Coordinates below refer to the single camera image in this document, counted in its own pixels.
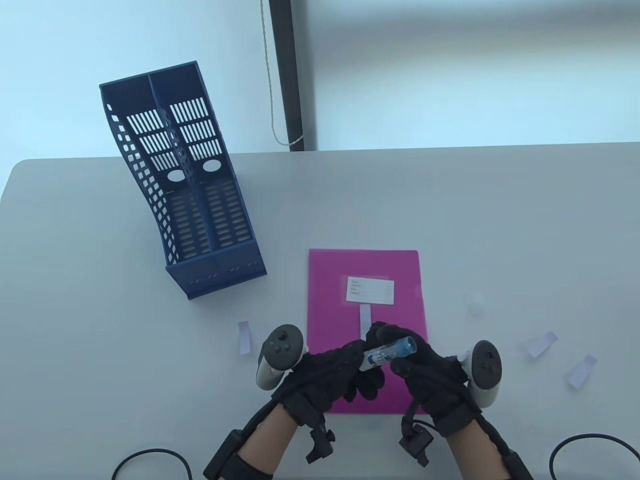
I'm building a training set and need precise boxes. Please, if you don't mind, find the person's left hand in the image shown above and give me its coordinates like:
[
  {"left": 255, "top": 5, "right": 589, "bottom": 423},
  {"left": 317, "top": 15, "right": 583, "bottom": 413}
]
[{"left": 271, "top": 340, "right": 386, "bottom": 427}]

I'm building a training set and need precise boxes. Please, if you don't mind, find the person's right hand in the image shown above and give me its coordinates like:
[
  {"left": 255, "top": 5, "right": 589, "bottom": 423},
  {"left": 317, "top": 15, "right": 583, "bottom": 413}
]
[{"left": 366, "top": 321, "right": 484, "bottom": 437}]

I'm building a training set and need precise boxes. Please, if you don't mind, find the white glue stick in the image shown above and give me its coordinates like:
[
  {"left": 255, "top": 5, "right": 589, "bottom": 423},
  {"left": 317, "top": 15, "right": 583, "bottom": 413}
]
[{"left": 360, "top": 336, "right": 417, "bottom": 372}]

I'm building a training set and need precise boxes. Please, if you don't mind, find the pink L-shaped folder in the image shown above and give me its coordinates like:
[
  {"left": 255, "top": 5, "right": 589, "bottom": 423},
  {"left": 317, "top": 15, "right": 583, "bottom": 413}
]
[{"left": 306, "top": 248, "right": 434, "bottom": 416}]

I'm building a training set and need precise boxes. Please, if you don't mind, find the person's right forearm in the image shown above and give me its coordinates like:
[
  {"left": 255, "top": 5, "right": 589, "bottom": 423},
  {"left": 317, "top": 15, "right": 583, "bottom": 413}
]
[{"left": 445, "top": 420, "right": 516, "bottom": 480}]

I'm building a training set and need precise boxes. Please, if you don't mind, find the black and white controller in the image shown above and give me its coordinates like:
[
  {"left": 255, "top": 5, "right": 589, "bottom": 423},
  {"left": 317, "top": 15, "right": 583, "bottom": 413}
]
[
  {"left": 457, "top": 340, "right": 502, "bottom": 407},
  {"left": 256, "top": 324, "right": 305, "bottom": 392}
]

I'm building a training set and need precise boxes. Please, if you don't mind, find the white label card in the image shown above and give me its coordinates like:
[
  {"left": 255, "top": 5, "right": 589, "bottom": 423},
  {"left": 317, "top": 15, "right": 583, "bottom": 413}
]
[{"left": 346, "top": 275, "right": 395, "bottom": 305}]

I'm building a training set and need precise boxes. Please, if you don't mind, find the black wrist sensor box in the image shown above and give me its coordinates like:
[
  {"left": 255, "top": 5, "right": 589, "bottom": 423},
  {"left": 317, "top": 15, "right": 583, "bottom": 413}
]
[
  {"left": 202, "top": 429, "right": 273, "bottom": 480},
  {"left": 502, "top": 450, "right": 533, "bottom": 480}
]

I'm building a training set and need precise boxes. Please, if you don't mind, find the blue plastic file rack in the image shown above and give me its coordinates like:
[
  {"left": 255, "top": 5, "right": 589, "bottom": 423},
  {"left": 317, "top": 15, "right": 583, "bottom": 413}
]
[{"left": 99, "top": 61, "right": 268, "bottom": 301}]

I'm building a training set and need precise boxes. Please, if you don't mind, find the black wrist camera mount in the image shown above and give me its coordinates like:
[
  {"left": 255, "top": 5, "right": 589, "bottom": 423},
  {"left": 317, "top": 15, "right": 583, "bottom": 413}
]
[
  {"left": 305, "top": 417, "right": 337, "bottom": 463},
  {"left": 398, "top": 417, "right": 435, "bottom": 468}
]

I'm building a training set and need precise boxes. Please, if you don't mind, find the black cable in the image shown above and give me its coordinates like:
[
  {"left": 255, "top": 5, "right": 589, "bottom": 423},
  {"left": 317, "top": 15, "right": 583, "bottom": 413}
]
[
  {"left": 111, "top": 448, "right": 193, "bottom": 480},
  {"left": 549, "top": 433, "right": 640, "bottom": 480}
]

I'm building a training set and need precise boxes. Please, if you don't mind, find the black window frame post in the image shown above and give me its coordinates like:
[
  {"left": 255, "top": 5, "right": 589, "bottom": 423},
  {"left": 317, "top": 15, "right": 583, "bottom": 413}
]
[{"left": 269, "top": 0, "right": 307, "bottom": 152}]

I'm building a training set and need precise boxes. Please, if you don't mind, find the white blind cord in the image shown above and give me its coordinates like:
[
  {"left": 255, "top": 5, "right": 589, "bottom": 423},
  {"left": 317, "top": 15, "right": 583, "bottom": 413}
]
[{"left": 259, "top": 0, "right": 305, "bottom": 147}]

